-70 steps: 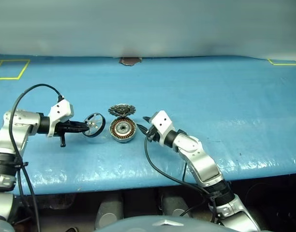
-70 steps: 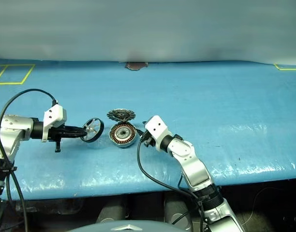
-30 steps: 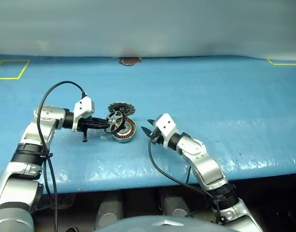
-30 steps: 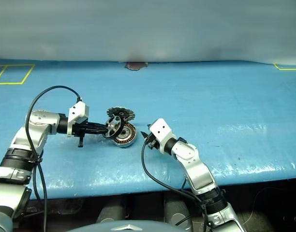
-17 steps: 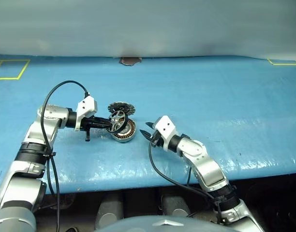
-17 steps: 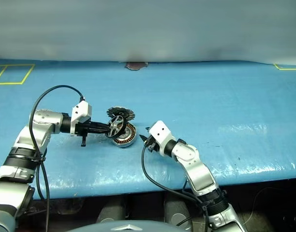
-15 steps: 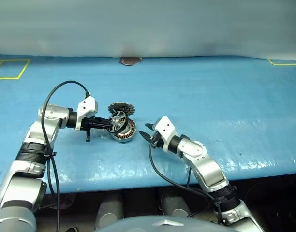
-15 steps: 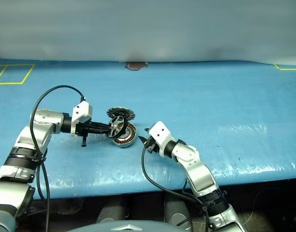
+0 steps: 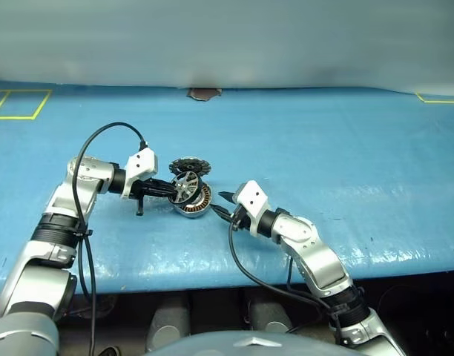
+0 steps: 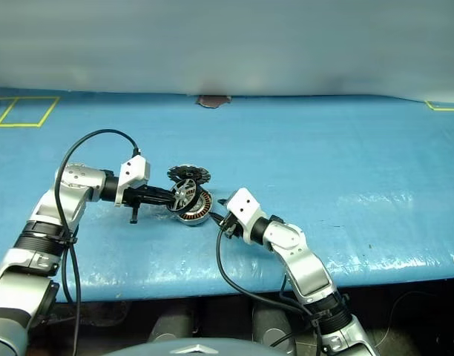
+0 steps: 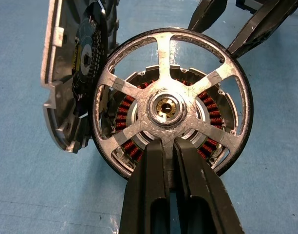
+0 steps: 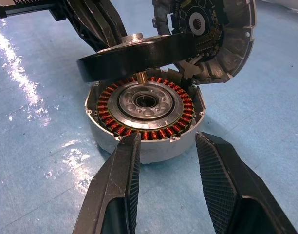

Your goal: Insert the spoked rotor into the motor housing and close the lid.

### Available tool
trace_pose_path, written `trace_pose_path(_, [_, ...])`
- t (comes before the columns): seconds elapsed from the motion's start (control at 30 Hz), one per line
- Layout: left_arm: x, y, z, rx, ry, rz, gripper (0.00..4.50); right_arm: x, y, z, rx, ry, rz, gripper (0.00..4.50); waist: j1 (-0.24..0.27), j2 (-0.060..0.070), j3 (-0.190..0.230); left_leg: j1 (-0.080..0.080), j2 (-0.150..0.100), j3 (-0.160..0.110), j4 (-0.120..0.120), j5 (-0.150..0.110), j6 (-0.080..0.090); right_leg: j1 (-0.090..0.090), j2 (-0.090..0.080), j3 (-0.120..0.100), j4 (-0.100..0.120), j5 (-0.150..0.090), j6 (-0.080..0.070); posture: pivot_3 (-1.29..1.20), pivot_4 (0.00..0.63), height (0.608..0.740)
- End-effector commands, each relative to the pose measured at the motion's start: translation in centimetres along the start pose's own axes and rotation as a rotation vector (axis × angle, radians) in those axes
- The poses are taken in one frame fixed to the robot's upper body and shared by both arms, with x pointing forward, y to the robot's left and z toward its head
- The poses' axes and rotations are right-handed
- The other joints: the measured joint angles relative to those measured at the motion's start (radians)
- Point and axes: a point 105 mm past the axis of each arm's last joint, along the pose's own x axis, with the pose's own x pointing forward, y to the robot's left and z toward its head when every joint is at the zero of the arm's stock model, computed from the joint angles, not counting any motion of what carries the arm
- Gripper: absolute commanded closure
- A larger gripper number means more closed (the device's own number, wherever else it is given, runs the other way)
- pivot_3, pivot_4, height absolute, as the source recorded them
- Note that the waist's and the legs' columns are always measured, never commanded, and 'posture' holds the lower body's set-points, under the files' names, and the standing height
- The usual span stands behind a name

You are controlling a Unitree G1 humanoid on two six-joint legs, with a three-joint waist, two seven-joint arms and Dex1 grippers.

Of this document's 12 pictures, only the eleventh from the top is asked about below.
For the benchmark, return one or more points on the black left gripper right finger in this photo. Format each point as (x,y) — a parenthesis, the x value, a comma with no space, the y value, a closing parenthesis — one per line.
(205,192)

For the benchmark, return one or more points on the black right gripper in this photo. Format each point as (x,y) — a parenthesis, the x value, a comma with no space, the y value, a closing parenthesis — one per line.
(247,5)

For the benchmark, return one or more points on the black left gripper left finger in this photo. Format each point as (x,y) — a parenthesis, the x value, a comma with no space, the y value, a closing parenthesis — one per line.
(141,192)

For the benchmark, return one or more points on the silver spoked motor rotor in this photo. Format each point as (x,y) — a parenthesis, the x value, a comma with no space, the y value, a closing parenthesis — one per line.
(163,73)

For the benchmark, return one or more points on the motor base with copper windings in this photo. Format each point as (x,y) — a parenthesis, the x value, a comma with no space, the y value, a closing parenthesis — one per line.
(212,109)

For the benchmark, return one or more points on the silver motor cover with circuit board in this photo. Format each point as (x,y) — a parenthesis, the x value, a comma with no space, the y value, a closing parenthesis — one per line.
(63,102)

